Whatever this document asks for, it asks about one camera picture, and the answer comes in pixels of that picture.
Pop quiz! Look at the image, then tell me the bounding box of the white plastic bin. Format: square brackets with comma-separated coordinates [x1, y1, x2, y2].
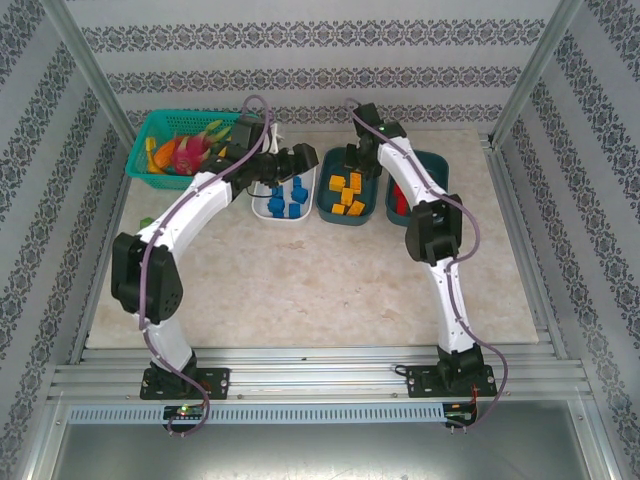
[251, 149, 320, 224]

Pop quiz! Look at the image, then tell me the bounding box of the dark teal plastic bin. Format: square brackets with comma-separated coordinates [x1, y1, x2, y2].
[317, 145, 380, 226]
[385, 148, 451, 229]

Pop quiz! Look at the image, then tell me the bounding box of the pink toy dragon fruit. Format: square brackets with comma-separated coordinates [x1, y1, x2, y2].
[169, 119, 232, 176]

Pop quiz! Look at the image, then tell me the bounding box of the orange toy fruit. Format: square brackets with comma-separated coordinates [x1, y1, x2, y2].
[152, 138, 180, 172]

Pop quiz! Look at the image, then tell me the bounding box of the teal plastic mesh basket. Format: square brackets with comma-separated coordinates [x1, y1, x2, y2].
[124, 109, 261, 192]

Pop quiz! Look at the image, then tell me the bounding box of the small green circuit board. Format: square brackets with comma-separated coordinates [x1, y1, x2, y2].
[163, 405, 205, 420]
[446, 404, 479, 424]

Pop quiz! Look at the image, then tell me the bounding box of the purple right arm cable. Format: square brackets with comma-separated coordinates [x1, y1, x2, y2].
[344, 97, 511, 432]

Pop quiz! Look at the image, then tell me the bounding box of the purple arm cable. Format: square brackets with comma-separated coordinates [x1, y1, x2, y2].
[344, 97, 511, 432]
[139, 94, 275, 436]

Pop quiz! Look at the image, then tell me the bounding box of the aluminium frame post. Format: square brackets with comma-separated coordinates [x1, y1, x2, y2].
[38, 0, 151, 144]
[487, 0, 587, 146]

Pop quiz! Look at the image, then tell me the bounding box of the aluminium side rail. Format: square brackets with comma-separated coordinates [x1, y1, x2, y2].
[69, 149, 134, 366]
[482, 130, 571, 361]

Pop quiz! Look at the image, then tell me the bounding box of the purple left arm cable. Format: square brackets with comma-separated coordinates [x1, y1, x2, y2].
[139, 94, 275, 436]

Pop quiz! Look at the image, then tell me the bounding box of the aluminium cross rail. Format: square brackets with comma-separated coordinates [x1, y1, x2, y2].
[47, 346, 596, 402]

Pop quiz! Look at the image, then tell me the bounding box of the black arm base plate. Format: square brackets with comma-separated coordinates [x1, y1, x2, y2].
[404, 364, 497, 400]
[139, 367, 232, 401]

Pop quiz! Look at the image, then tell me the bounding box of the grey slotted cable duct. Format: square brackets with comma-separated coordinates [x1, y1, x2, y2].
[67, 403, 446, 425]

